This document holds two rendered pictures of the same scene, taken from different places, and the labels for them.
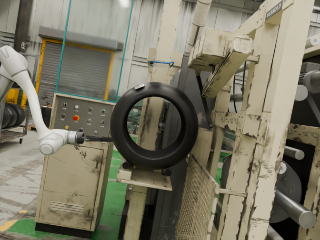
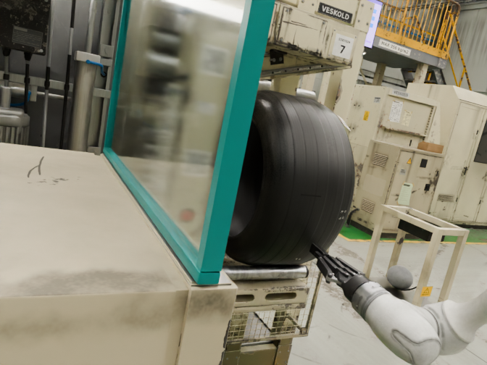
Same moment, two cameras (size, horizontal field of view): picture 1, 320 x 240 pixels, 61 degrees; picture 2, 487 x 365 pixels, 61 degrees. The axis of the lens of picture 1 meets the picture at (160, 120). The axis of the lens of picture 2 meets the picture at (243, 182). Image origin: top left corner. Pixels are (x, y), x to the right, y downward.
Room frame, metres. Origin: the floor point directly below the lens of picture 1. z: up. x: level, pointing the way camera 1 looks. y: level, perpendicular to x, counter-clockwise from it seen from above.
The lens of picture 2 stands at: (2.57, 1.24, 1.42)
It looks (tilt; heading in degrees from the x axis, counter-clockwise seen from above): 11 degrees down; 244
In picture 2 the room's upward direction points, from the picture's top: 11 degrees clockwise
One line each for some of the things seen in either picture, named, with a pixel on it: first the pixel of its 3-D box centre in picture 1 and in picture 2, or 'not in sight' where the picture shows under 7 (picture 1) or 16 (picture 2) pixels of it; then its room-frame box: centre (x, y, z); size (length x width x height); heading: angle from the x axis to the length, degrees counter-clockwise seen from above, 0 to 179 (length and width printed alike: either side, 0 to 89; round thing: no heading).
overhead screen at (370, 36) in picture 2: not in sight; (357, 19); (-0.53, -2.96, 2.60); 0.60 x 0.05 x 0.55; 2
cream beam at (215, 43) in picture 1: (213, 54); (277, 30); (1.82, -0.27, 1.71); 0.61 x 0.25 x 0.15; 2
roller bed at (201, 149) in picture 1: (198, 146); not in sight; (2.16, -0.34, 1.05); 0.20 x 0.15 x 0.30; 2
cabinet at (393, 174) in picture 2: not in sight; (396, 190); (-1.88, -2.98, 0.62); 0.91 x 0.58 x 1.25; 2
